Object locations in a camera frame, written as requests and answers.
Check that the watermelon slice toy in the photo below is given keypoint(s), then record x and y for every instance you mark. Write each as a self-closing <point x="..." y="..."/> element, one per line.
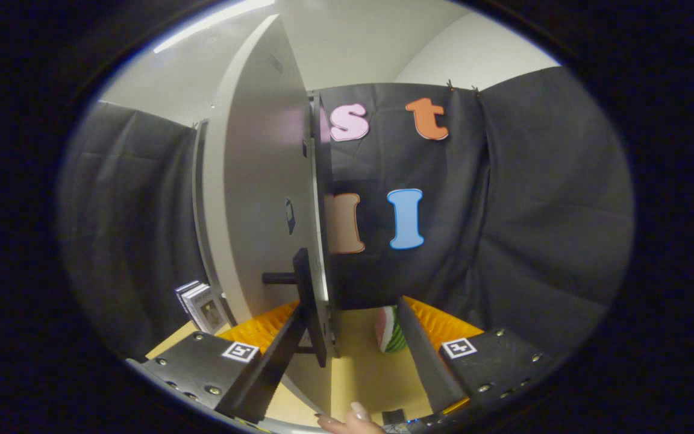
<point x="389" y="331"/>

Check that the black backdrop cloth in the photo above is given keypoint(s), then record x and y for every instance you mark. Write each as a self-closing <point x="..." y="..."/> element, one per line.
<point x="534" y="211"/>

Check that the white spine book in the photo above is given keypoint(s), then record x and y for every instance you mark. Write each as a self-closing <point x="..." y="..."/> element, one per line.
<point x="193" y="301"/>

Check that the blue spine book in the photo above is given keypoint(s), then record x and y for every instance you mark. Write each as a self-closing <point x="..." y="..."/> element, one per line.
<point x="183" y="295"/>

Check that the grey cover book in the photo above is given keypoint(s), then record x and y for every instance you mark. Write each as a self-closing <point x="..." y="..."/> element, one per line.
<point x="211" y="313"/>

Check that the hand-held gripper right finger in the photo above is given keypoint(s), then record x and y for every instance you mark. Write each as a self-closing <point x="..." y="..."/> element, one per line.
<point x="425" y="361"/>

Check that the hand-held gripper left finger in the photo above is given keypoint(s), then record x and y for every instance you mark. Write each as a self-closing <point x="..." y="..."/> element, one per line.
<point x="268" y="374"/>

